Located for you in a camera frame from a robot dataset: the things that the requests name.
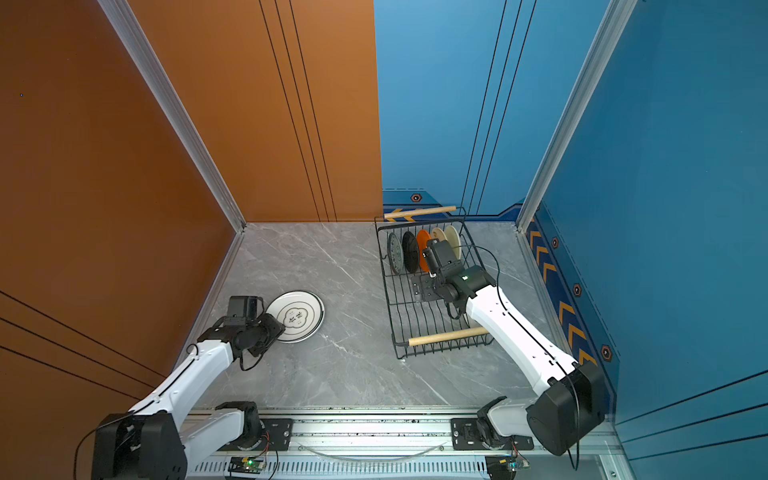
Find black wire dish rack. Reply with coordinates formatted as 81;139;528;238
374;209;493;360

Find black small plate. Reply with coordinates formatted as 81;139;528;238
401;231;420;274

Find white plate grey pattern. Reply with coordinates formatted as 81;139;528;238
266;290;326;344

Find orange small plate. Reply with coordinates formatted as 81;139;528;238
416;229;432;272

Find grey-green patterned small plate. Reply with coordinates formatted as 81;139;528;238
387;232;405;275

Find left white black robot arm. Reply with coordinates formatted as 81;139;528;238
91;296;286;479

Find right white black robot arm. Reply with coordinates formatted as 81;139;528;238
423;239;607;456

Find cream small plate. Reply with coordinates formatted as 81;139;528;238
444;224;463;260

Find beige small plate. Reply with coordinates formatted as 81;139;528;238
432;228;449;242

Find left green circuit board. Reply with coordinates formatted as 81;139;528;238
226;456;268;477

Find green circuit board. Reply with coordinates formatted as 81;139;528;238
485;456;530;480
226;456;268;477

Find right green circuit board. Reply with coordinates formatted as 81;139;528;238
485;456;530;480

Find near wooden rack handle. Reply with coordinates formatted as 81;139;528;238
408;327;488;347

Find wooden rack handle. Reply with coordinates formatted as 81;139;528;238
384;206;457;220
408;327;488;347

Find far wooden rack handle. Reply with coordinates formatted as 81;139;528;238
384;206;457;220

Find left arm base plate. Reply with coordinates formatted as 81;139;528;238
218;417;294;453

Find aluminium front rail frame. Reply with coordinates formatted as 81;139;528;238
183;407;634;479

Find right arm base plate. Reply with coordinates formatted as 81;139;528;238
450;417;534;451

